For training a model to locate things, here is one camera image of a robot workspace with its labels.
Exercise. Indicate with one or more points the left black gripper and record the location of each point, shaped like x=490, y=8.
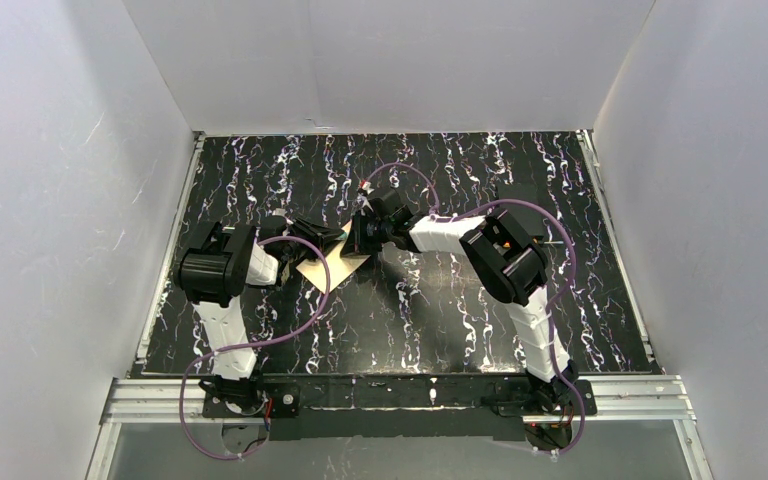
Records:
x=297, y=232

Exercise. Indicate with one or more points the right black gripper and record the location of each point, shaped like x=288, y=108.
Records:
x=367, y=234

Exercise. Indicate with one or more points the cream envelope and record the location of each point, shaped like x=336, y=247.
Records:
x=337, y=269

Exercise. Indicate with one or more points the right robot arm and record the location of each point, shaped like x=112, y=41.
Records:
x=511, y=266

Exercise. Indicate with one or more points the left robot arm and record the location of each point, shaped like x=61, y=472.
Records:
x=217, y=264

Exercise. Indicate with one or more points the aluminium table frame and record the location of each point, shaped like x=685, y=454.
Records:
x=388, y=383

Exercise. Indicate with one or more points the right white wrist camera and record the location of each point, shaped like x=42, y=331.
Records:
x=364, y=191

